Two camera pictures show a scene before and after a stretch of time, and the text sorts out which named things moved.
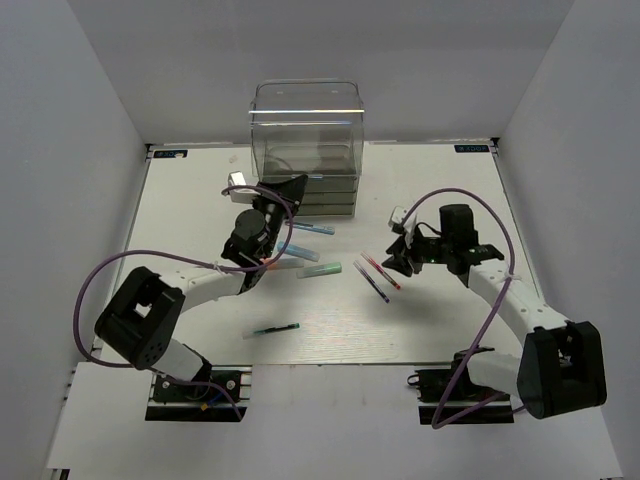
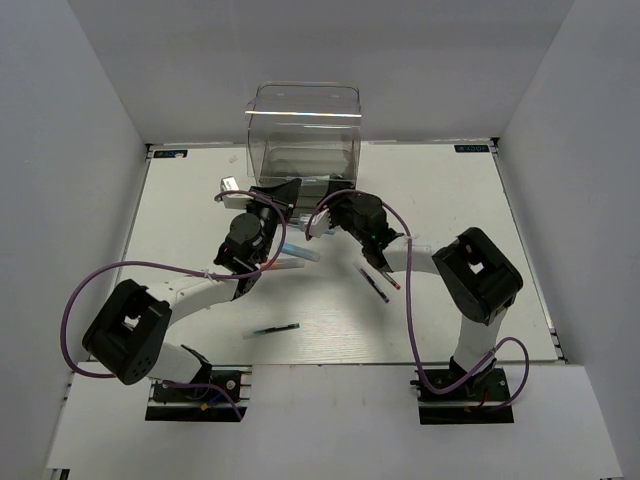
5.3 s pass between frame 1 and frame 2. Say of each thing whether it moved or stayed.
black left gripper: stayed
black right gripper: moved
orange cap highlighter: stayed
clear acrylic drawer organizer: stayed
